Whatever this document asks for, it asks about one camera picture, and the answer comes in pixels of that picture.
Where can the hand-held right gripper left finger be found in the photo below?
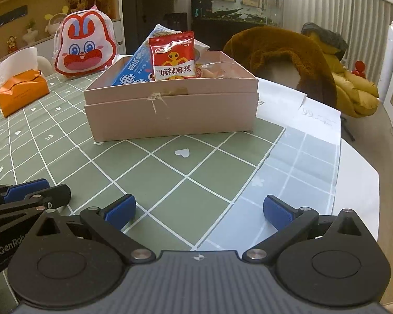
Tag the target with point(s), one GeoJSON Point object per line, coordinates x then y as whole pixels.
{"type": "Point", "coordinates": [119, 210]}

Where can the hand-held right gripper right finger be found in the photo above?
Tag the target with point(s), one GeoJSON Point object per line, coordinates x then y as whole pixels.
{"type": "Point", "coordinates": [276, 211]}

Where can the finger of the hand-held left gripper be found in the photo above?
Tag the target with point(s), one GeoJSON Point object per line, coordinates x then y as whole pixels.
{"type": "Point", "coordinates": [57, 194]}
{"type": "Point", "coordinates": [26, 190]}

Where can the pink cardboard box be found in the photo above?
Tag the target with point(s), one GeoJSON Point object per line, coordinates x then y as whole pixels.
{"type": "Point", "coordinates": [170, 114]}

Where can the blue snack packet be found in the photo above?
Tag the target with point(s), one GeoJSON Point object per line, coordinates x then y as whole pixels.
{"type": "Point", "coordinates": [134, 68]}

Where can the bread bun packet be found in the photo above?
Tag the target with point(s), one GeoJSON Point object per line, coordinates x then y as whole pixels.
{"type": "Point", "coordinates": [222, 70]}

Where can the red snack packet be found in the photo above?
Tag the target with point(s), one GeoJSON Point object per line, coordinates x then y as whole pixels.
{"type": "Point", "coordinates": [173, 55]}

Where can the small clear wrapper packet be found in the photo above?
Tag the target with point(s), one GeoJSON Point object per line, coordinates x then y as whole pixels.
{"type": "Point", "coordinates": [201, 50]}

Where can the long clear biscuit packet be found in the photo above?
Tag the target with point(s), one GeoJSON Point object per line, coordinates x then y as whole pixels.
{"type": "Point", "coordinates": [165, 31]}

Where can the green checked tablecloth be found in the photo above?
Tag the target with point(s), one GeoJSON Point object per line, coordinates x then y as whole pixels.
{"type": "Point", "coordinates": [183, 196]}

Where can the orange tissue box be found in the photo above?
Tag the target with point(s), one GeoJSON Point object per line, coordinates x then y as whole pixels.
{"type": "Point", "coordinates": [21, 95]}

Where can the white paper sheet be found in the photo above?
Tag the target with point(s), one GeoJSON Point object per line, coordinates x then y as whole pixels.
{"type": "Point", "coordinates": [298, 104]}

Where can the cream chair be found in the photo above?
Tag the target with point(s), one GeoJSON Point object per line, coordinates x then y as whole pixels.
{"type": "Point", "coordinates": [46, 64]}

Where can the white tissue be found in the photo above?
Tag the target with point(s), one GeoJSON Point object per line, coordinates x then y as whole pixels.
{"type": "Point", "coordinates": [18, 62]}

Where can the red figurine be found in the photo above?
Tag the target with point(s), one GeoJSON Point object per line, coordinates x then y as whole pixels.
{"type": "Point", "coordinates": [13, 45]}

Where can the white red rabbit bag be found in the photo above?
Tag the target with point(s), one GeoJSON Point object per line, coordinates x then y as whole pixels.
{"type": "Point", "coordinates": [85, 45]}

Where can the white vase with plant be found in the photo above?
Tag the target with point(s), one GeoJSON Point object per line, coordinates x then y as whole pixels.
{"type": "Point", "coordinates": [30, 34]}

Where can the red toy figure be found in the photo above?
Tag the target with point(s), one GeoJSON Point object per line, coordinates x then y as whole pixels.
{"type": "Point", "coordinates": [359, 69]}

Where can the white tall cylinder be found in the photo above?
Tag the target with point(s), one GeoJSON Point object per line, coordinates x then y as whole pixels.
{"type": "Point", "coordinates": [388, 62]}

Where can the brown lion plush toy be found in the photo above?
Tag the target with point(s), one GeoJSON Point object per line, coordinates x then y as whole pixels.
{"type": "Point", "coordinates": [85, 5]}

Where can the black appliance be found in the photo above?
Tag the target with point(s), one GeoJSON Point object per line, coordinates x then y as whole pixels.
{"type": "Point", "coordinates": [176, 23]}

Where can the black fish tank cabinet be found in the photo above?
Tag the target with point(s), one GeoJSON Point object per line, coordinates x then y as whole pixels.
{"type": "Point", "coordinates": [235, 9]}

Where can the white pleated curtain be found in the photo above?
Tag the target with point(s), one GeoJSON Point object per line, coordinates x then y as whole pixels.
{"type": "Point", "coordinates": [340, 6]}

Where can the black wall panel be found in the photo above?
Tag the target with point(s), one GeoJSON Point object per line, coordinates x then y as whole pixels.
{"type": "Point", "coordinates": [6, 18]}

